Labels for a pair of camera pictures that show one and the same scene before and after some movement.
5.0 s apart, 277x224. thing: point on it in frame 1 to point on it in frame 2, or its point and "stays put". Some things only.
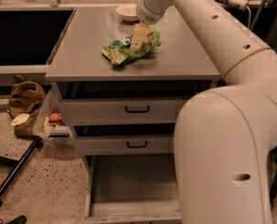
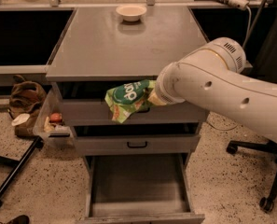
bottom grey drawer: x=131 y=189 stays put
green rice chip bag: x=118 y=50 to x=127 y=98
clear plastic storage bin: x=49 y=120 stays put
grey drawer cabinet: x=121 y=84 stays put
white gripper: x=147 y=10 to x=163 y=91
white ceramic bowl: x=129 y=12 stays put
